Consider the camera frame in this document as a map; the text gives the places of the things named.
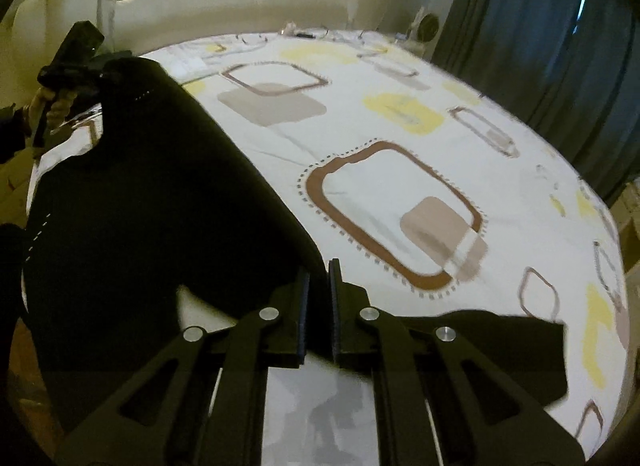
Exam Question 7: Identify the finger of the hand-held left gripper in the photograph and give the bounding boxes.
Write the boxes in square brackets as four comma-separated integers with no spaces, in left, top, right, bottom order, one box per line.
[96,50,134,79]

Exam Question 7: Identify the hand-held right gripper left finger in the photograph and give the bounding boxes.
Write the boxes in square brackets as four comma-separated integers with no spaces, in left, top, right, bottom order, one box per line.
[54,266,310,466]

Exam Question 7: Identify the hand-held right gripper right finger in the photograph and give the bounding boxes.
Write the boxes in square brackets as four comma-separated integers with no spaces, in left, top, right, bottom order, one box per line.
[326,260,585,466]

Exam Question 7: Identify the black pants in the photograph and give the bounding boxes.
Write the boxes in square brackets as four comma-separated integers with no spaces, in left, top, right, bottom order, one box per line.
[20,56,571,422]

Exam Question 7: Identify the person's left hand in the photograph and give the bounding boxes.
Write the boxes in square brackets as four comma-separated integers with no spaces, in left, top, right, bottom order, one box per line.
[31,88,77,129]

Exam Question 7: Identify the patterned bed sheet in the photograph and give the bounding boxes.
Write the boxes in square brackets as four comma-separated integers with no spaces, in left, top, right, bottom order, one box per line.
[22,30,632,466]

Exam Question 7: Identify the cardboard box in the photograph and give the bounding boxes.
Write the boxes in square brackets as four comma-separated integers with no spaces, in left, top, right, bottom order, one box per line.
[607,178,640,267]

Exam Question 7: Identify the dark teal curtain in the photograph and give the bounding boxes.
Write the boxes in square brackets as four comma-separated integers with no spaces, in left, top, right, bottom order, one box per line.
[430,0,640,207]

